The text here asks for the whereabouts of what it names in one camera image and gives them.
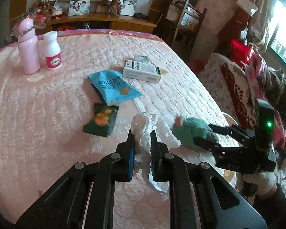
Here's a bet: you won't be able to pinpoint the green plush toy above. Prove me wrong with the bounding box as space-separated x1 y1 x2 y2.
171 116 219 147

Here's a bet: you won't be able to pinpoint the white tissue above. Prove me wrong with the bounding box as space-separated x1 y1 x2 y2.
131 112 181 201

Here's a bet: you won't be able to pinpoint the dark green snack packet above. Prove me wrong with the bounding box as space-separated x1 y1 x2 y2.
83 103 119 138

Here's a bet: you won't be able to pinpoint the white green medicine box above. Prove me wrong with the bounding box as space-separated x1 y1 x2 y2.
122 60 162 83

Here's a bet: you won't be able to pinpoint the blue snack bag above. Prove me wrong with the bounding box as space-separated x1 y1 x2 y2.
88 70 142 106

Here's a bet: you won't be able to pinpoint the right hand white glove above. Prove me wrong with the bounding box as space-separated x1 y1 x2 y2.
242 172 277 199

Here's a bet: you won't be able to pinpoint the floral patterned sofa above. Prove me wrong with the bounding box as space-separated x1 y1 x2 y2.
198 53 286 196

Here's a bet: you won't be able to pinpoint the dark brown clothes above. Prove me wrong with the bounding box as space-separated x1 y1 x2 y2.
258 69 286 113

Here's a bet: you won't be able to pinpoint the pink clothes pile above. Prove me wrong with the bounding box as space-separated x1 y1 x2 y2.
243 53 286 146

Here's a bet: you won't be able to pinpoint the pink quilted mattress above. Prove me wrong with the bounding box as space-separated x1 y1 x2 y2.
0 30 227 223

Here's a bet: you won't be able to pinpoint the red box stack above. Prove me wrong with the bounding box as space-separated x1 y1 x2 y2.
215 0 258 68

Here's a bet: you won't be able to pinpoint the wooden chair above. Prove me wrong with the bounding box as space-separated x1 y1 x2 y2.
156 0 208 48

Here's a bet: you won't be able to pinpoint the wooden low cabinet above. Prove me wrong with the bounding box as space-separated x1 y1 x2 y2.
36 12 157 35

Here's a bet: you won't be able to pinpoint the white pill bottle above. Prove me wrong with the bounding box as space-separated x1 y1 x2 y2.
43 31 62 70

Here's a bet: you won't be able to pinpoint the pink water bottle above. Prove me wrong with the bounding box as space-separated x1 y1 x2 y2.
17 18 41 75

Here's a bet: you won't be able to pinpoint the framed couple photo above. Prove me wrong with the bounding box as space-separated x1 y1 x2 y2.
68 0 90 16

